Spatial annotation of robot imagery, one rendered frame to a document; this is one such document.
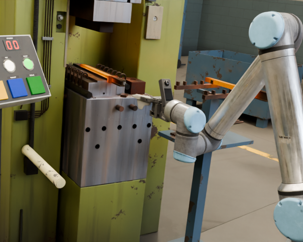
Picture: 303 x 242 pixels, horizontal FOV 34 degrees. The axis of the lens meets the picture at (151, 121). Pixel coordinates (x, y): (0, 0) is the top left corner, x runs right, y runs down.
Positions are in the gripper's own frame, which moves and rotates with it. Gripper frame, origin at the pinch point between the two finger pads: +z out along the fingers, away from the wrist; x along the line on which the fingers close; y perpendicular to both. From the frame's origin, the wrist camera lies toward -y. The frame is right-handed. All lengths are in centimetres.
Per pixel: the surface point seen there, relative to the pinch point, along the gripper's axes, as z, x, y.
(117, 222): 27, 6, 76
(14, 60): 20, -53, -11
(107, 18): 33.0, -4.9, -28.9
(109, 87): 33.0, -0.9, 4.6
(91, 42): 81, 10, -11
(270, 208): 47, 145, 100
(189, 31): 751, 580, 43
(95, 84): 32.9, -8.6, 3.0
